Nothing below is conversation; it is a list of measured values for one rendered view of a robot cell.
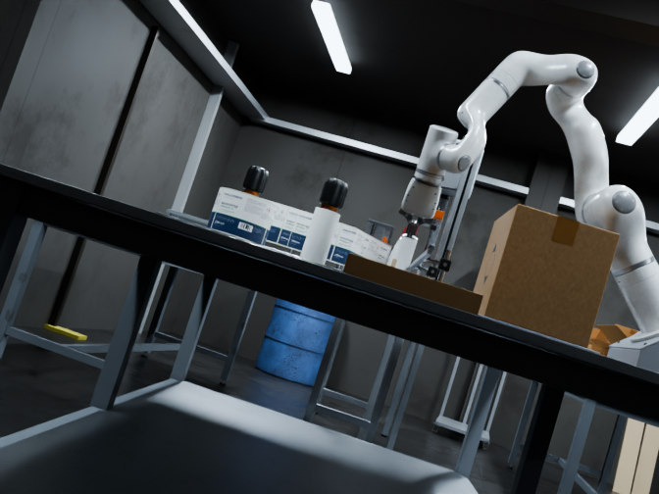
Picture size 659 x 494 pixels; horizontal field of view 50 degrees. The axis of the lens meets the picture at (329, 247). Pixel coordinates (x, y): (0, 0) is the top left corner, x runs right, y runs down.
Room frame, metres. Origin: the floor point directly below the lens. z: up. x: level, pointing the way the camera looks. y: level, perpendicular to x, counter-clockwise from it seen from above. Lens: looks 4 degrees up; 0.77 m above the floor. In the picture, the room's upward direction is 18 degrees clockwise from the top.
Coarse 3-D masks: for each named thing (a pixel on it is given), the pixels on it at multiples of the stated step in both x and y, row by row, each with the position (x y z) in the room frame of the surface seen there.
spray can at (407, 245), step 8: (416, 232) 2.17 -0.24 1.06; (400, 240) 2.17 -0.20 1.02; (408, 240) 2.15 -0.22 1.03; (416, 240) 2.16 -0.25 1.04; (400, 248) 2.16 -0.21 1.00; (408, 248) 2.15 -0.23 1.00; (400, 256) 2.15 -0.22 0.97; (408, 256) 2.15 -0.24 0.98; (400, 264) 2.15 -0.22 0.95; (408, 264) 2.16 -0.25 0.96
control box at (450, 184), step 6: (480, 162) 2.53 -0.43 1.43; (450, 174) 2.49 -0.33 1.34; (456, 174) 2.47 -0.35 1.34; (444, 180) 2.50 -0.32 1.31; (450, 180) 2.48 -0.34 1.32; (456, 180) 2.47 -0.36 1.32; (474, 180) 2.53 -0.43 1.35; (444, 186) 2.49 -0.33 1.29; (450, 186) 2.48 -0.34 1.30; (456, 186) 2.46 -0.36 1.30; (444, 192) 2.55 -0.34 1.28; (450, 192) 2.52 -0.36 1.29; (468, 198) 2.53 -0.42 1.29
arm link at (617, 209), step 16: (608, 192) 1.89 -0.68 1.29; (624, 192) 1.88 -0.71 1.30; (592, 208) 1.94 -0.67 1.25; (608, 208) 1.88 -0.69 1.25; (624, 208) 1.87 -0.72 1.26; (640, 208) 1.89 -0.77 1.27; (592, 224) 1.98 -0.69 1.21; (608, 224) 1.90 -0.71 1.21; (624, 224) 1.89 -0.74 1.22; (640, 224) 1.91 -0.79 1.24; (624, 240) 1.92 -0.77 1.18; (640, 240) 1.93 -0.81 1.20; (624, 256) 1.93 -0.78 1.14; (640, 256) 1.92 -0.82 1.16; (624, 272) 1.94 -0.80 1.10
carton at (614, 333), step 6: (600, 324) 3.70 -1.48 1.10; (618, 324) 3.82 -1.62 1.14; (606, 330) 3.67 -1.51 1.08; (612, 330) 3.58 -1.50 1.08; (618, 330) 3.49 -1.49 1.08; (624, 330) 3.80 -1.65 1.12; (630, 330) 3.81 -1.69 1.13; (636, 330) 3.81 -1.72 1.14; (606, 336) 3.75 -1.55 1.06; (612, 336) 3.65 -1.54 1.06; (618, 336) 3.56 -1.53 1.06; (624, 336) 3.47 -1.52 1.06; (612, 342) 3.72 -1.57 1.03
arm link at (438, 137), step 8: (432, 128) 1.97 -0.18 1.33; (440, 128) 1.95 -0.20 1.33; (448, 128) 1.98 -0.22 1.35; (432, 136) 1.97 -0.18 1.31; (440, 136) 1.95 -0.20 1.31; (448, 136) 1.95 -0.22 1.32; (456, 136) 1.97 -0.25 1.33; (432, 144) 1.97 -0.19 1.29; (440, 144) 1.96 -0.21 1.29; (448, 144) 1.95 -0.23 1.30; (424, 152) 2.00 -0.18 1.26; (432, 152) 1.97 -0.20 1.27; (440, 152) 1.95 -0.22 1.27; (424, 160) 1.99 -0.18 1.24; (432, 160) 1.98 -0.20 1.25; (424, 168) 2.00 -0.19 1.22; (432, 168) 1.99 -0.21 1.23; (440, 168) 1.98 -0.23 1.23
